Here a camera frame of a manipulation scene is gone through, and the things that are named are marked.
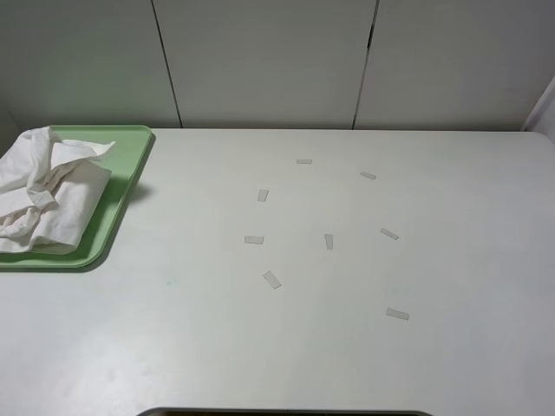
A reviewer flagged white short sleeve t-shirt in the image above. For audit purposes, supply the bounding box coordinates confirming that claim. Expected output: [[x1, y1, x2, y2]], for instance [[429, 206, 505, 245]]
[[1, 127, 115, 254]]

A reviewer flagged light green plastic tray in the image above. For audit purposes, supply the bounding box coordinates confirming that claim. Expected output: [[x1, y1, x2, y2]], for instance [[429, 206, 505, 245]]
[[1, 125, 154, 272]]

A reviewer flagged clear tape strip lower left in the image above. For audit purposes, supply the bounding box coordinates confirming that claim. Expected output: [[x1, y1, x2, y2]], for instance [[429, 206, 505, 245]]
[[263, 270, 282, 289]]

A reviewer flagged clear tape strip centre right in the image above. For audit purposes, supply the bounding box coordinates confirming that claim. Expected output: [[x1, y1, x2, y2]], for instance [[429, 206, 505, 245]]
[[380, 228, 399, 240]]

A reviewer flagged clear tape strip lower right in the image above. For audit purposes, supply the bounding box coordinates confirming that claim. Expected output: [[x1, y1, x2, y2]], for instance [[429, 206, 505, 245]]
[[386, 308, 409, 321]]

